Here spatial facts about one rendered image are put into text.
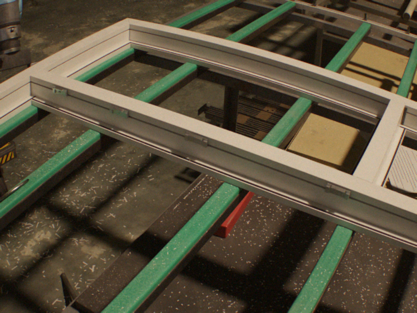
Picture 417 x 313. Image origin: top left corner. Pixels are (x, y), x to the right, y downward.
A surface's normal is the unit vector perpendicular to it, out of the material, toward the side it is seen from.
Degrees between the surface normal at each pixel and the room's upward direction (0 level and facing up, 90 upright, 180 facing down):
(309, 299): 0
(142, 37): 90
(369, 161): 0
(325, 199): 90
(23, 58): 66
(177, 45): 90
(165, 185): 0
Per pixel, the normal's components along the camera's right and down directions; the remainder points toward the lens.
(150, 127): -0.52, 0.47
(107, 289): 0.04, -0.83
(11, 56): 0.65, 0.06
